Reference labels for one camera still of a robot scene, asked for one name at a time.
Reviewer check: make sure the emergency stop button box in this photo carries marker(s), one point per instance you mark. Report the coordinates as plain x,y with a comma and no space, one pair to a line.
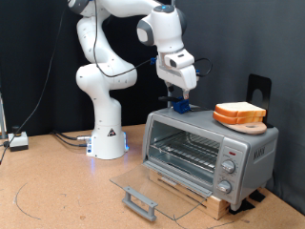
19,141

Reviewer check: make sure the slatted wooden block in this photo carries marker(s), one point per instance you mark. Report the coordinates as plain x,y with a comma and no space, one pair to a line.
219,208

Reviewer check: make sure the round wooden plate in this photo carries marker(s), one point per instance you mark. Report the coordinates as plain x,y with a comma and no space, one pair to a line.
251,129

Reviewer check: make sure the thin metal stand leg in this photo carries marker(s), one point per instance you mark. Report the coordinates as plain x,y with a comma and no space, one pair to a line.
2,117

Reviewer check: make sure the silver toaster oven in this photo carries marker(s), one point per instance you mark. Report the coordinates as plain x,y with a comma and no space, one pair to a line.
241,143

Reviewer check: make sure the grey metal pole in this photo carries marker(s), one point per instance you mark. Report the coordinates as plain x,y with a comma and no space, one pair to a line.
171,105

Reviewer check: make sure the black foam pad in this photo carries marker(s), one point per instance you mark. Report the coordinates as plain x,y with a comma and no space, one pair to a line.
241,206
258,195

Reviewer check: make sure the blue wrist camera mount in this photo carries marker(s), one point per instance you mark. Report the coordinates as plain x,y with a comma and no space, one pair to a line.
197,73

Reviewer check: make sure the silver oven knob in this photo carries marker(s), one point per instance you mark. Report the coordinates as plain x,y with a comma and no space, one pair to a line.
224,186
228,166

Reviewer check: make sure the black metal bookend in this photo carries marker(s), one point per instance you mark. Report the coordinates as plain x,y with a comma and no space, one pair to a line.
254,82

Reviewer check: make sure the dark grey backdrop curtain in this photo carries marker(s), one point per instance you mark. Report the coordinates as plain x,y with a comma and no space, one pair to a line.
254,38

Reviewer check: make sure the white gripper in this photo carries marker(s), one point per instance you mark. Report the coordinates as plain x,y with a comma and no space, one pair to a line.
181,78

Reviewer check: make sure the white bread slice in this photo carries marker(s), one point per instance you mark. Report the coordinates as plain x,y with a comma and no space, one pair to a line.
235,120
238,108

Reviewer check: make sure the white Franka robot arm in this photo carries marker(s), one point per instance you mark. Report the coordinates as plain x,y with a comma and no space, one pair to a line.
105,143

